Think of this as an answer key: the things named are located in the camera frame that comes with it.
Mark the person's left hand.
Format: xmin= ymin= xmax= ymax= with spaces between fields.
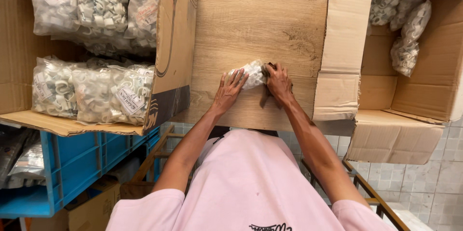
xmin=211 ymin=68 xmax=250 ymax=116

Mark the person's right hand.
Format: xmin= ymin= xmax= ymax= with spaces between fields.
xmin=265 ymin=62 xmax=295 ymax=106

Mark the clear bag of white clips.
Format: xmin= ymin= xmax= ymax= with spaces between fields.
xmin=368 ymin=0 xmax=404 ymax=26
xmin=389 ymin=37 xmax=420 ymax=77
xmin=228 ymin=60 xmax=269 ymax=91
xmin=401 ymin=0 xmax=432 ymax=43
xmin=389 ymin=0 xmax=428 ymax=32

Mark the printed cardboard carton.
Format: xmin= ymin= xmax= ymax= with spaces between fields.
xmin=0 ymin=0 xmax=199 ymax=137

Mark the pink shirt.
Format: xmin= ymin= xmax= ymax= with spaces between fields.
xmin=106 ymin=129 xmax=399 ymax=231

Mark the pile of labelled clip packets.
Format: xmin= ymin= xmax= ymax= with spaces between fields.
xmin=28 ymin=0 xmax=161 ymax=127

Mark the plain brown cardboard carton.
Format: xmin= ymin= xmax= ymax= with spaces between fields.
xmin=313 ymin=0 xmax=463 ymax=166

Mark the blue plastic crate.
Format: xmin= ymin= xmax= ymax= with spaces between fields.
xmin=0 ymin=126 xmax=162 ymax=219

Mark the small cardboard box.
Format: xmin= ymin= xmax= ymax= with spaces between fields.
xmin=30 ymin=176 xmax=122 ymax=231

